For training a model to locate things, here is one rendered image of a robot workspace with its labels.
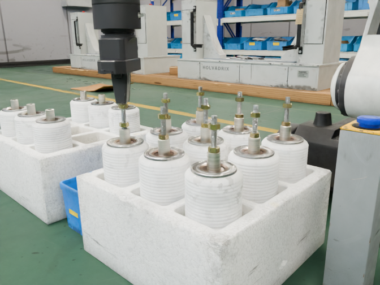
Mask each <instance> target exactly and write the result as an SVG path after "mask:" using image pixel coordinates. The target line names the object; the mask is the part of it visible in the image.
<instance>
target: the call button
mask: <svg viewBox="0 0 380 285"><path fill-rule="evenodd" d="M357 122H358V123H359V126H360V127H364V128H380V116H374V115H360V116H358V117H357Z"/></svg>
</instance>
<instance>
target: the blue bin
mask: <svg viewBox="0 0 380 285"><path fill-rule="evenodd" d="M59 185H60V189H61V190H62V192H63V198H64V205H65V208H66V215H67V221H68V226H69V227H70V228H72V229H73V230H75V231H76V232H78V233H79V234H80V235H83V233H82V227H81V216H80V206H79V196H78V190H77V180H76V177H73V178H69V179H66V180H63V181H61V182H60V183H59Z"/></svg>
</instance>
